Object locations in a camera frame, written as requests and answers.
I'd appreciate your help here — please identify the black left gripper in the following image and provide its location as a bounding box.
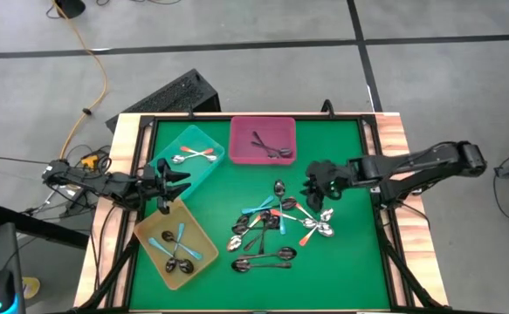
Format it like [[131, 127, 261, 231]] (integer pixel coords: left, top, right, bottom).
[[156, 159, 193, 215]]

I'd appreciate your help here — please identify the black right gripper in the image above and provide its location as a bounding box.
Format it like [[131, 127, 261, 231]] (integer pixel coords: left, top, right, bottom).
[[305, 160, 350, 214]]

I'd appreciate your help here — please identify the orange-handled silver spoon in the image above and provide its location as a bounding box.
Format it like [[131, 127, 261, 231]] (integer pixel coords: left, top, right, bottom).
[[170, 147, 216, 165], [226, 215, 265, 253], [179, 146, 218, 163], [298, 208, 335, 248], [270, 208, 319, 230], [294, 201, 336, 238]]

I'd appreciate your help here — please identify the blue-handled black spoon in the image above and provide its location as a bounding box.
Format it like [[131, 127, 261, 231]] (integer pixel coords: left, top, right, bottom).
[[164, 222, 186, 274], [148, 237, 196, 275], [273, 179, 287, 236], [161, 229, 204, 262], [240, 195, 277, 215]]

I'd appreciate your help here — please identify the teal translucent plastic bin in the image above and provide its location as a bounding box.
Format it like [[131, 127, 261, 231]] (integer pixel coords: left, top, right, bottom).
[[148, 124, 226, 201]]

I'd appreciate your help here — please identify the orange translucent plastic bin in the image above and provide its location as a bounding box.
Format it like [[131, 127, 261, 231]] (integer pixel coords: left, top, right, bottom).
[[133, 198, 220, 291]]

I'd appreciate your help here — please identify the light wooden table board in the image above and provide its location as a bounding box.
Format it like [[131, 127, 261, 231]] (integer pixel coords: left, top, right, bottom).
[[73, 111, 451, 311]]

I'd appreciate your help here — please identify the pink plastic bin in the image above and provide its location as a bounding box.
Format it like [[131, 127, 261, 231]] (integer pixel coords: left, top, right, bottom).
[[229, 115, 298, 167]]

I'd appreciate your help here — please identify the black perforated computer case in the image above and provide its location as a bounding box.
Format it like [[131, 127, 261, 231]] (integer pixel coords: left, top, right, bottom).
[[105, 68, 222, 134]]

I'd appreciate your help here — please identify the green table mat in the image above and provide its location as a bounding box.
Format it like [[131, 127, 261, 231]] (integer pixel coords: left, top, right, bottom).
[[129, 118, 391, 311]]

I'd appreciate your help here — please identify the black desk leg bar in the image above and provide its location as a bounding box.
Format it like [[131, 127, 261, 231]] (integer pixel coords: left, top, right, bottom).
[[0, 204, 90, 249]]

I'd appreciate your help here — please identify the yellow floor sticker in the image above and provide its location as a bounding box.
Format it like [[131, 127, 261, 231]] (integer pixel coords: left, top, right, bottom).
[[21, 276, 41, 301]]

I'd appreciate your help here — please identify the black computer mouse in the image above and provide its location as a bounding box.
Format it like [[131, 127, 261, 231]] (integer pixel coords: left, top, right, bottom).
[[0, 269, 19, 314]]

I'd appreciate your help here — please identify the black floor stand base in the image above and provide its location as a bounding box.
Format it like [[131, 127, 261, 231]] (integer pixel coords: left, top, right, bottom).
[[54, 0, 87, 19]]

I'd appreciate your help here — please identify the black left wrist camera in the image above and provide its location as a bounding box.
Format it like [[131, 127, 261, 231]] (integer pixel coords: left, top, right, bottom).
[[141, 164, 159, 194]]

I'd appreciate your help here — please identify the yellow cable connector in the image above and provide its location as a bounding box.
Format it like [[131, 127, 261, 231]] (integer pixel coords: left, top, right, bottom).
[[80, 154, 101, 170]]

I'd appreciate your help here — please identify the black aluminium table frame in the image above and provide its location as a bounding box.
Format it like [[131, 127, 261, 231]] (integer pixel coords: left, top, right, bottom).
[[77, 111, 445, 314]]

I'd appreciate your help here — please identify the yellow extension cable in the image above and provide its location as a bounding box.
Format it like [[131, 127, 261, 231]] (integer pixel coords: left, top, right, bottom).
[[52, 0, 109, 160]]

